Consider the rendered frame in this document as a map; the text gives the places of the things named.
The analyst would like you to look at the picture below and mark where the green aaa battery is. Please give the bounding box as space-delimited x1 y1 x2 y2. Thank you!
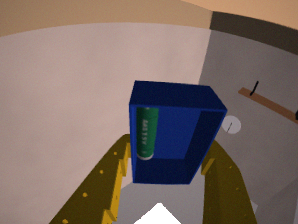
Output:
136 107 159 160

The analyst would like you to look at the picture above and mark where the blue box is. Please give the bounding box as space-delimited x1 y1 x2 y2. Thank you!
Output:
129 80 228 185

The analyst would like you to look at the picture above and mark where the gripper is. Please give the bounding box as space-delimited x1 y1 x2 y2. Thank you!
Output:
49 134 257 224

